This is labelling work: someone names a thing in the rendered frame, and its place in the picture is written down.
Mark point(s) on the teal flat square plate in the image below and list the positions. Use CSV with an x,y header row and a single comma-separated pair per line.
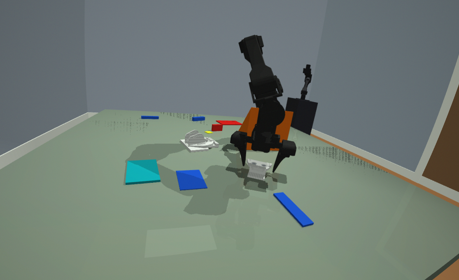
x,y
142,171

